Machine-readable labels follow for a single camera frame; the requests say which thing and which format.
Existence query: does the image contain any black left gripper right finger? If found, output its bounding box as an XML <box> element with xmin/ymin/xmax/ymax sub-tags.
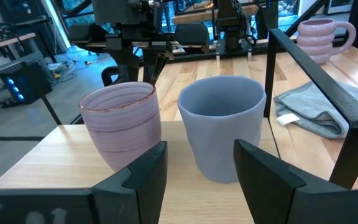
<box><xmin>232</xmin><ymin>138</ymin><xmax>358</xmax><ymax>224</ymax></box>

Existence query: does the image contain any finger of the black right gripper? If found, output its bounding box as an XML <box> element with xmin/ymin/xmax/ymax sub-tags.
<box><xmin>143</xmin><ymin>51</ymin><xmax>174</xmax><ymax>85</ymax></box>
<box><xmin>110</xmin><ymin>49</ymin><xmax>140</xmax><ymax>85</ymax></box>

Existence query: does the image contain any grey waffle cloth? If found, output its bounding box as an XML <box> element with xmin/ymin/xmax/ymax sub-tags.
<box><xmin>273</xmin><ymin>80</ymin><xmax>358</xmax><ymax>140</ymax></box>

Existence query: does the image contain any blue-grey faceted cup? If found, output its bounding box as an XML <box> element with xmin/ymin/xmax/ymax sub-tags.
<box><xmin>177</xmin><ymin>75</ymin><xmax>267</xmax><ymax>184</ymax></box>

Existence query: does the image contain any pink ribbed mug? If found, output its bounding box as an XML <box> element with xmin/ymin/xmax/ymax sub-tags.
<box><xmin>296</xmin><ymin>18</ymin><xmax>357</xmax><ymax>65</ymax></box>

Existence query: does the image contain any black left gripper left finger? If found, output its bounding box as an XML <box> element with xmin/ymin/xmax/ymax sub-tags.
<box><xmin>91</xmin><ymin>140</ymin><xmax>168</xmax><ymax>224</ymax></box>

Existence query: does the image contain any computer tower with blue lights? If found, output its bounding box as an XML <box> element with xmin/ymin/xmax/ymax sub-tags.
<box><xmin>0</xmin><ymin>61</ymin><xmax>53</xmax><ymax>105</ymax></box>

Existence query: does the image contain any wooden background table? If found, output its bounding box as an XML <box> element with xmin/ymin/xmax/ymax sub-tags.
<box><xmin>172</xmin><ymin>3</ymin><xmax>259</xmax><ymax>25</ymax></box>

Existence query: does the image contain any pink striped mug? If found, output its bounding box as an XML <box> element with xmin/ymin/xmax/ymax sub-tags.
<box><xmin>78</xmin><ymin>81</ymin><xmax>162</xmax><ymax>172</ymax></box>

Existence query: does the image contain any black chair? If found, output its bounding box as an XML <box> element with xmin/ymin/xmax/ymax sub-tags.
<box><xmin>67</xmin><ymin>23</ymin><xmax>109</xmax><ymax>45</ymax></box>
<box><xmin>174</xmin><ymin>22</ymin><xmax>211</xmax><ymax>54</ymax></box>

